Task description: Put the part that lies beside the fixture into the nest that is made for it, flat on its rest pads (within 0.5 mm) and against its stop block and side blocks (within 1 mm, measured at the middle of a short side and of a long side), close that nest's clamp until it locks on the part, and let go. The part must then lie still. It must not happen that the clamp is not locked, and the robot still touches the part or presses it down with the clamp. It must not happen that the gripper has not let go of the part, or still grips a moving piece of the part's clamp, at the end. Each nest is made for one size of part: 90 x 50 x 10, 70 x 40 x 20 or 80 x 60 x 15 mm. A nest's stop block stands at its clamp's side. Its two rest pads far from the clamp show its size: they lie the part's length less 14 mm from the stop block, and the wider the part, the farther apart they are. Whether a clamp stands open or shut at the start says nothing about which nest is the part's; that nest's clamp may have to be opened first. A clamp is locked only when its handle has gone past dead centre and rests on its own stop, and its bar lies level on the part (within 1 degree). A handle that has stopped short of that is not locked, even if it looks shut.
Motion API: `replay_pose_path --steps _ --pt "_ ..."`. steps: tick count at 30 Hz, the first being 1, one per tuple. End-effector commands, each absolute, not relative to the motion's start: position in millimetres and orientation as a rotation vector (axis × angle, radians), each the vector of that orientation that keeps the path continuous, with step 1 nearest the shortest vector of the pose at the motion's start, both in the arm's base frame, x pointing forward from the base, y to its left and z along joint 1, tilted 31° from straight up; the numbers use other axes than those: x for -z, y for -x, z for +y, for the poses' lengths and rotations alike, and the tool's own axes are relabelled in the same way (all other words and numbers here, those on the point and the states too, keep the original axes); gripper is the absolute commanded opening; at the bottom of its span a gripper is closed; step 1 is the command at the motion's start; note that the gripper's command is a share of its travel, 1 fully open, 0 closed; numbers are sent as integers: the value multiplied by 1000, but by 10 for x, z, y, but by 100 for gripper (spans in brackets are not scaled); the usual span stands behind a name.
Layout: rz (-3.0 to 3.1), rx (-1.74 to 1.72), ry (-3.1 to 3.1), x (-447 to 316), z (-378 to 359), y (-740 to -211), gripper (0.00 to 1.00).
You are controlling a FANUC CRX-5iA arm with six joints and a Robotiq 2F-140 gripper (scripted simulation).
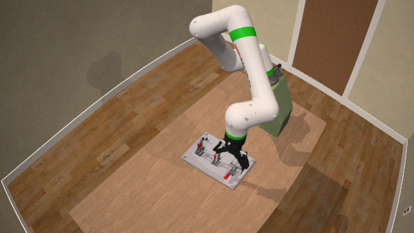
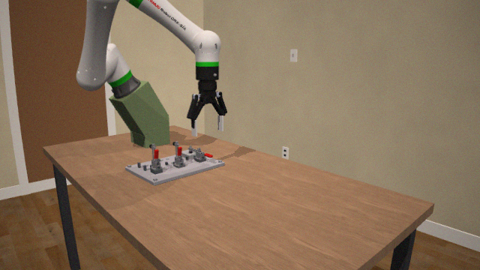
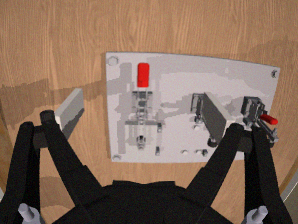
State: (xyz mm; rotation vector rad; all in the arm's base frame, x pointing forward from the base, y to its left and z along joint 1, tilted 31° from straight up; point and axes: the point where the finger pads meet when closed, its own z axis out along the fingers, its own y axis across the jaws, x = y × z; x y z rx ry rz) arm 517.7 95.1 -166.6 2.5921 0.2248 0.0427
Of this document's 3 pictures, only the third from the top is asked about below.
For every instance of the grey metal fixture plate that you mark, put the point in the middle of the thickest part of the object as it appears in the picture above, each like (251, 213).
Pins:
(173, 78)

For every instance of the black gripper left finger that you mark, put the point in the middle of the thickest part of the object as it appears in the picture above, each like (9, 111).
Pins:
(22, 194)

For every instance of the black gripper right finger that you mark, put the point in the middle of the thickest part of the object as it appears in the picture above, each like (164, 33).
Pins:
(263, 204)

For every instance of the grey rectangular block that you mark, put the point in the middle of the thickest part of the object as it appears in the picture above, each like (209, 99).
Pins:
(131, 134)

